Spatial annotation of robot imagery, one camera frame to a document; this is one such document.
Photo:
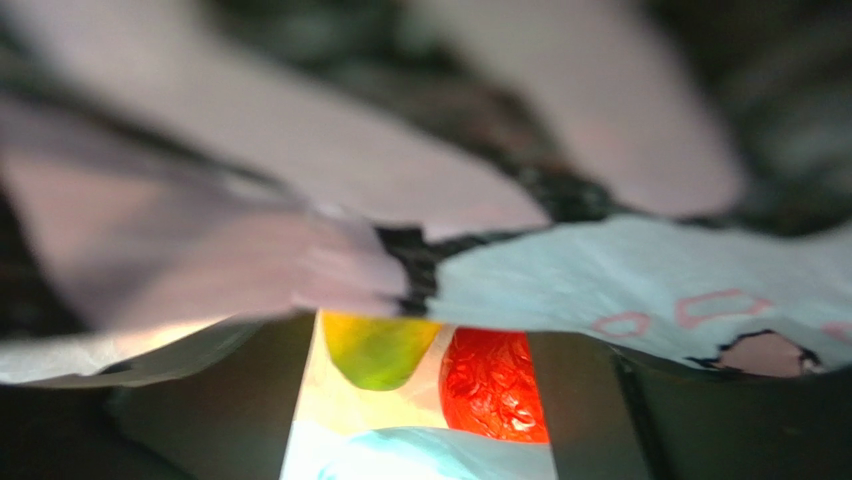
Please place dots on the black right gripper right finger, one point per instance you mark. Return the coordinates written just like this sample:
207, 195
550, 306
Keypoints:
615, 413

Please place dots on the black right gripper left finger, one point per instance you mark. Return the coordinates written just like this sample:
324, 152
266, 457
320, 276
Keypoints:
217, 404

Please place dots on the orange red wrinkled fruit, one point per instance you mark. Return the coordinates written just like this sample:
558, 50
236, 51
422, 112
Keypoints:
488, 387

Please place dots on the light blue printed plastic bag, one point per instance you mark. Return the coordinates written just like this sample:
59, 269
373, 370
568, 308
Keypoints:
669, 177

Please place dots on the yellow green mango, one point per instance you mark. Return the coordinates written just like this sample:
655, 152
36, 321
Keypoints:
376, 354

